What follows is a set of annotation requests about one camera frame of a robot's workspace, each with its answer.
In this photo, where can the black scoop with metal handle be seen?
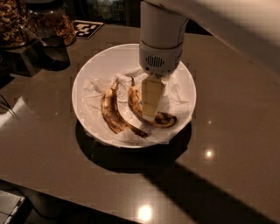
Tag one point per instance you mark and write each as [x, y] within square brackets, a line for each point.
[52, 52]

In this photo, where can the white round bowl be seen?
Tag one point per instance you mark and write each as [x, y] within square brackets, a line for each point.
[115, 59]

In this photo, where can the white paper napkin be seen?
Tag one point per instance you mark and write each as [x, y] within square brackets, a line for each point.
[179, 99]

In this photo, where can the dark metal stand block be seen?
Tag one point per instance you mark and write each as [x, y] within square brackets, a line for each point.
[23, 60]

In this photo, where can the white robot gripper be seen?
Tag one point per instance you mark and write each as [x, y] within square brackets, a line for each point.
[162, 60]

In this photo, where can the glass jar of cashews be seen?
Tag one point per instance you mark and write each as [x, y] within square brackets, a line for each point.
[14, 15]

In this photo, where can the left spotted ripe banana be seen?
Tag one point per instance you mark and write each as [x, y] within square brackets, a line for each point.
[111, 114]

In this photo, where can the stickered ripe banana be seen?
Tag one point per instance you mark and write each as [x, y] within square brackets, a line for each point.
[161, 119]

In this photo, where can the black white fiducial marker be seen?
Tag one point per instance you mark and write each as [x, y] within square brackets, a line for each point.
[85, 29]

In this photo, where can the glass jar of nuts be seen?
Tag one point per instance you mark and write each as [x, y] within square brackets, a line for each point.
[50, 17]

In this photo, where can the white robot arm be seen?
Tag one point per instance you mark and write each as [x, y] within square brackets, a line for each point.
[250, 27]

